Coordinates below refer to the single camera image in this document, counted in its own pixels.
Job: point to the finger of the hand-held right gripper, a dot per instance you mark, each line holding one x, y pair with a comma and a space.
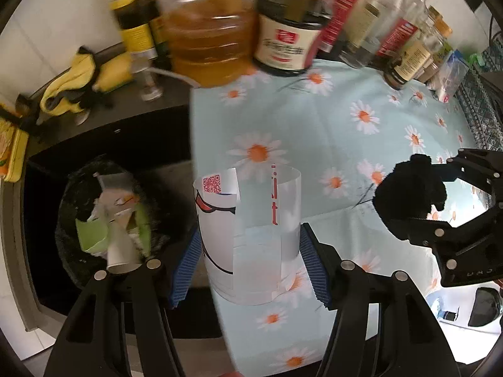
463, 243
479, 165

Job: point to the beige label yellow cap bottle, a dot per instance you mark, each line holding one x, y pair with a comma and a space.
412, 59

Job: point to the black sink basin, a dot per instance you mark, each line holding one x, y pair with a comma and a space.
43, 188

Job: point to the black-lined trash bin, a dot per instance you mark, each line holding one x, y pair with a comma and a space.
65, 239

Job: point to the dark bottle yellow label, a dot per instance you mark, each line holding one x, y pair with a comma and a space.
133, 11

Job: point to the clear plastic cup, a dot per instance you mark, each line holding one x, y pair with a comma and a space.
255, 251

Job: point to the black fuzzy cloth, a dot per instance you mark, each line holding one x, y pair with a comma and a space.
408, 200

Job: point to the clear bottle beige label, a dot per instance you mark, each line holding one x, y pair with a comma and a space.
367, 19

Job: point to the clear bottle red label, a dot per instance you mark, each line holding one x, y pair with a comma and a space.
340, 15

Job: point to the red label yellow cap bottle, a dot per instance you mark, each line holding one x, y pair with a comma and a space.
401, 31

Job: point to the yellow plastic box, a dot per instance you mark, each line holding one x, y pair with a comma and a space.
10, 153

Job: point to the yellow and black cloth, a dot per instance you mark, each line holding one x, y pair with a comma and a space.
65, 86

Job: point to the daisy print tablecloth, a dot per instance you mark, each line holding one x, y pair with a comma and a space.
338, 133

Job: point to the dark soy sauce bottle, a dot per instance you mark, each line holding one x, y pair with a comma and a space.
287, 43

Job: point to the yellow sponge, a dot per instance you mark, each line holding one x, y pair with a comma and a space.
116, 71

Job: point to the plain white paper cup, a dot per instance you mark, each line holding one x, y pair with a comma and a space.
120, 251

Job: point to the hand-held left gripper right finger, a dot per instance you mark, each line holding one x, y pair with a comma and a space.
315, 277

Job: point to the blue patterned cloth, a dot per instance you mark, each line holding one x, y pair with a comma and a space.
477, 98

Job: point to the clear plastic bag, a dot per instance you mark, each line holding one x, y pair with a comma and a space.
452, 76

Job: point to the green paper cup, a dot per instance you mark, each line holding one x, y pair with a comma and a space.
90, 237

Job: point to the large cooking oil bottle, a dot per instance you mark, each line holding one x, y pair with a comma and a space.
208, 39

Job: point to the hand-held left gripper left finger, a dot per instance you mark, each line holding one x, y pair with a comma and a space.
184, 277

